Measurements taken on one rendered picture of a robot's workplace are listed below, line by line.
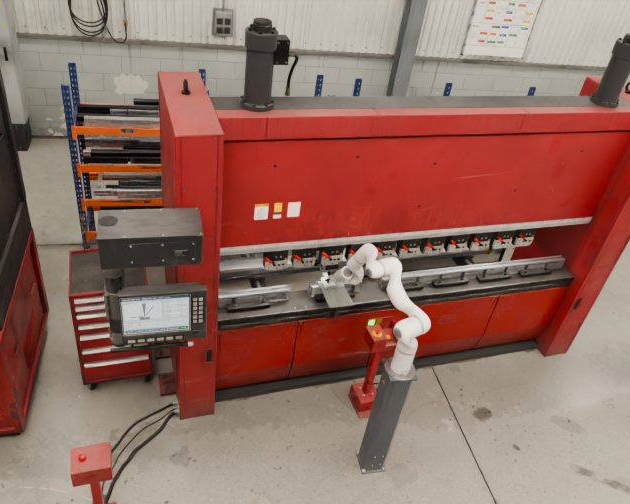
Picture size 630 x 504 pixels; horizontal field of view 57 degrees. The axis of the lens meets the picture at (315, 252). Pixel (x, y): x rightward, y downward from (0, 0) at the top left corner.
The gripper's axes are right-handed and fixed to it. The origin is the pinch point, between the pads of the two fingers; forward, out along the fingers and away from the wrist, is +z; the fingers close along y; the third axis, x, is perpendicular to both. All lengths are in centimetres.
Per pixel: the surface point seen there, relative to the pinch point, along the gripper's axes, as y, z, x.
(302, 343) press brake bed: 18, 37, 39
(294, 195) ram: 34, -51, -49
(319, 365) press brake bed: 0, 61, 57
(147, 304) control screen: 128, -70, 11
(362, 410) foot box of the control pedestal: -28, 55, 96
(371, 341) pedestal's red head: -23, 4, 46
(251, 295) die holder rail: 56, 12, 3
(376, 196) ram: -22, -47, -46
